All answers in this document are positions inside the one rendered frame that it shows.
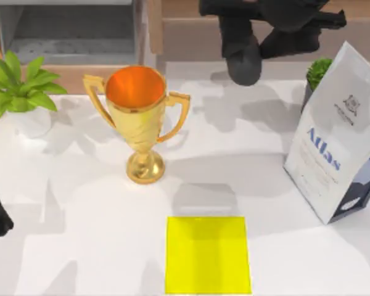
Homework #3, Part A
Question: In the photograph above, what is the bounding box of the small green plant dark pot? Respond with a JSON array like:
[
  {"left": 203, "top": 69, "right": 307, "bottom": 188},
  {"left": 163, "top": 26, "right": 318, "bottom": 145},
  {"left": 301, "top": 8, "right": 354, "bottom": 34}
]
[{"left": 301, "top": 58, "right": 334, "bottom": 113}]

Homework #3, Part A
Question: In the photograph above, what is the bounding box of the wooden cupboard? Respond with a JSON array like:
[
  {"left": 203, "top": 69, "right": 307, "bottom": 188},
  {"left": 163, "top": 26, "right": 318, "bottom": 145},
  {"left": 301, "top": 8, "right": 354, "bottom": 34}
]
[{"left": 147, "top": 0, "right": 370, "bottom": 64}]

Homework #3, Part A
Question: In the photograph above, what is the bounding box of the white bag with blue print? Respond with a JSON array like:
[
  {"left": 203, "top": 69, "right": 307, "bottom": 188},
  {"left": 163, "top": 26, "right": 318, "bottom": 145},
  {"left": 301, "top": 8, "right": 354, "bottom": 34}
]
[{"left": 282, "top": 41, "right": 370, "bottom": 225}]

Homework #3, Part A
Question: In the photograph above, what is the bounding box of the gold trophy cup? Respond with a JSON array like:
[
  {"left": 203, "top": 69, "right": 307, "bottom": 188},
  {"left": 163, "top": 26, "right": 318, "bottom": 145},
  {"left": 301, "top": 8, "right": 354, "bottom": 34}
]
[{"left": 82, "top": 64, "right": 191, "bottom": 185}]

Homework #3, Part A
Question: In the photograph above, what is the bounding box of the pale wooden drawer front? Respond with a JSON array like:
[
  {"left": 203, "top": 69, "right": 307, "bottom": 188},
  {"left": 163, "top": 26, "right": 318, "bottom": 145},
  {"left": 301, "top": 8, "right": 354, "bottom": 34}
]
[{"left": 20, "top": 62, "right": 158, "bottom": 95}]

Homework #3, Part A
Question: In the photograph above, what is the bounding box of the drawer with grey pierced inside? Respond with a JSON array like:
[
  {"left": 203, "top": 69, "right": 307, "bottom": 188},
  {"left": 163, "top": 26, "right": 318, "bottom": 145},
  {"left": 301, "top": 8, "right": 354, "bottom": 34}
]
[{"left": 0, "top": 0, "right": 149, "bottom": 65}]

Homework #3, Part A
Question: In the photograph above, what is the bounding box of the flat yellow square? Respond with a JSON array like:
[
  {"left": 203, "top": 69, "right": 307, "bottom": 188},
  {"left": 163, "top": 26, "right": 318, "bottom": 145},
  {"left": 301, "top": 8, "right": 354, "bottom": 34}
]
[{"left": 164, "top": 216, "right": 253, "bottom": 295}]

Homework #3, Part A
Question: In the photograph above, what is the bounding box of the green plant in white pot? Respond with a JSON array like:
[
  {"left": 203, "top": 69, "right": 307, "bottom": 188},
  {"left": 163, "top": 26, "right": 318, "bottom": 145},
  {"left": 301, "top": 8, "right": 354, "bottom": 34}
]
[{"left": 0, "top": 50, "right": 68, "bottom": 139}]

